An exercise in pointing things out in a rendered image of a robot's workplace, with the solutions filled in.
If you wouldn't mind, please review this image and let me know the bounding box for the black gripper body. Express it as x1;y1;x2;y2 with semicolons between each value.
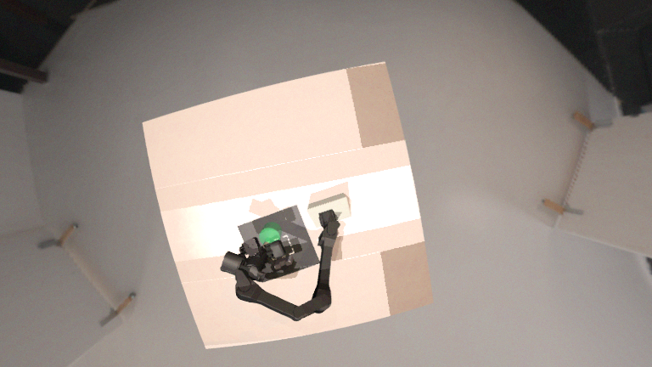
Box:
239;240;286;269

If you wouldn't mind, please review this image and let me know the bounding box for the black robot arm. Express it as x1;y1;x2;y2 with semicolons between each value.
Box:
220;209;341;321

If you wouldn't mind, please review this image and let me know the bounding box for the green glass bottle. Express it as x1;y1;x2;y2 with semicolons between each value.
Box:
259;222;282;245

